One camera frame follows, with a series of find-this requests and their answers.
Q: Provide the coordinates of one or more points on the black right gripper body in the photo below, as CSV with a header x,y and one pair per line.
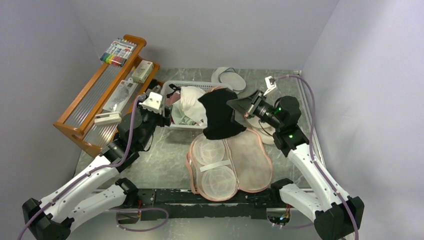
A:
x,y
263,110

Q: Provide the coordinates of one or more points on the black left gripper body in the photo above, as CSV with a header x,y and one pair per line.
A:
x,y
163,120

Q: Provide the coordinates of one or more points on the white plastic laundry basket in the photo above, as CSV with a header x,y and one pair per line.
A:
x,y
171,90

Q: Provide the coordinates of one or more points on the black bra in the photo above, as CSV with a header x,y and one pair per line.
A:
x,y
221,123

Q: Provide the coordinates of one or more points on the floral peach mesh laundry bag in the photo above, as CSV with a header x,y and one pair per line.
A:
x,y
218,169

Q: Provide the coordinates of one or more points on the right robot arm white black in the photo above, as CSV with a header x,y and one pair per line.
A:
x,y
333,212

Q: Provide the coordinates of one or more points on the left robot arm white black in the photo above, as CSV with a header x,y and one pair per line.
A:
x,y
58,214

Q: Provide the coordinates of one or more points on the white bag blue trim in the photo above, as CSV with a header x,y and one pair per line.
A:
x,y
228,75

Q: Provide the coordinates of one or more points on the white cream bra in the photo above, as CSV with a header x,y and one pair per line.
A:
x,y
191,106

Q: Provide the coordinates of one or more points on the light green garment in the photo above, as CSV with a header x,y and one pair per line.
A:
x,y
178,115

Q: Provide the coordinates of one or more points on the black stapler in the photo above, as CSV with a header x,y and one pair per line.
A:
x,y
154,86

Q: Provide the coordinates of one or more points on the clear plastic packet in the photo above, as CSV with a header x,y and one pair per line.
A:
x,y
120,96

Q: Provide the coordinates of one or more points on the white green small box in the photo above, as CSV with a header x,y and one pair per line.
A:
x,y
142,71

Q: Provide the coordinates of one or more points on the white clip tool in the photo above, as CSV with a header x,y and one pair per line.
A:
x,y
107,118

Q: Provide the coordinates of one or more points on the wooden tiered shelf rack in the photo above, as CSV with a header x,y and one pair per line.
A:
x,y
77,122

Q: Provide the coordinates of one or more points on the coloured marker pen pack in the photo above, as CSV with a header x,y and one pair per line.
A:
x,y
118,52

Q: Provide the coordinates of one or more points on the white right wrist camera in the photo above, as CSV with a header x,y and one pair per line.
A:
x,y
271,85

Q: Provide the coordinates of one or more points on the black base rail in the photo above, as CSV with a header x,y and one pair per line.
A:
x,y
183,204

